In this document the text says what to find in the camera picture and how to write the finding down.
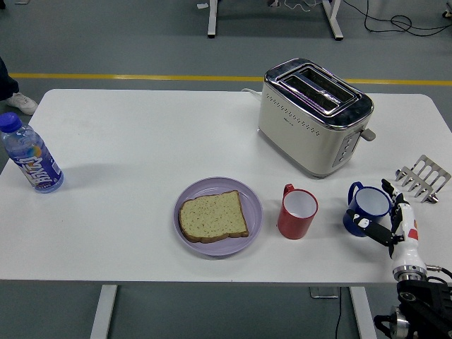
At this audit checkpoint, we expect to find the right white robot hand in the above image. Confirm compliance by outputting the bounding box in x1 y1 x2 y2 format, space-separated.
345 178 427 273

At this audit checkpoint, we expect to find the blue enamel cup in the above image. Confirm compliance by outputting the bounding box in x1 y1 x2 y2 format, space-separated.
342 181 393 238

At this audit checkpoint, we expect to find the red enamel cup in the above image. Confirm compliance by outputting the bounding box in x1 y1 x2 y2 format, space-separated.
277 183 319 240

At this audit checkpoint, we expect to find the brown bread slice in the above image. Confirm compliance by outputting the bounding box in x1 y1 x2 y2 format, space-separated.
178 190 250 244

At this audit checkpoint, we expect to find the white background desk leg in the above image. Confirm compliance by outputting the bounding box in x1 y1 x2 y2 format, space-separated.
207 0 219 39
321 0 345 41

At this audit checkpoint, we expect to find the steel toast rack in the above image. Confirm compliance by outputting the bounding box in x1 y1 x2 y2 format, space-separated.
394 154 452 204

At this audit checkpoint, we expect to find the white table leg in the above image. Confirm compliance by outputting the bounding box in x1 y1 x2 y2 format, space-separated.
349 286 378 339
89 284 119 339

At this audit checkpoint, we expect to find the grey floor socket plate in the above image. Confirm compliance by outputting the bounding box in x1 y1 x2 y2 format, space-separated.
309 286 340 299

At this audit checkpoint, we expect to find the cream chrome toaster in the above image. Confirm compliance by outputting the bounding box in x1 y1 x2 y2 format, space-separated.
257 57 376 179

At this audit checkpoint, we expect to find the purple round plate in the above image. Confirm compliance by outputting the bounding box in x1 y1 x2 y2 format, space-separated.
172 177 264 258

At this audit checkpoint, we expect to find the yellow floor tape line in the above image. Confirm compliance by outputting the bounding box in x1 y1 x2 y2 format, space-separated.
8 72 452 87

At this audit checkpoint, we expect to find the blue-capped water bottle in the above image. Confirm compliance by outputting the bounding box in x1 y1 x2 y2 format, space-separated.
0 112 65 194

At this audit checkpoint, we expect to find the person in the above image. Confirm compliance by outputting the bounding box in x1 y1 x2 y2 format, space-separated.
0 56 39 116

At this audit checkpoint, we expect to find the black cable under table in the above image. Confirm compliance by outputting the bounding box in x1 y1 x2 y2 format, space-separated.
334 287 343 339

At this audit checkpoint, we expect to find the black floor cable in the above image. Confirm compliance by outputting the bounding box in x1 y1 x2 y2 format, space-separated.
344 0 452 36

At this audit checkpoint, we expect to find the thin white floor cable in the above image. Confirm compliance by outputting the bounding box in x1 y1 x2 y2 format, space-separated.
284 0 319 11

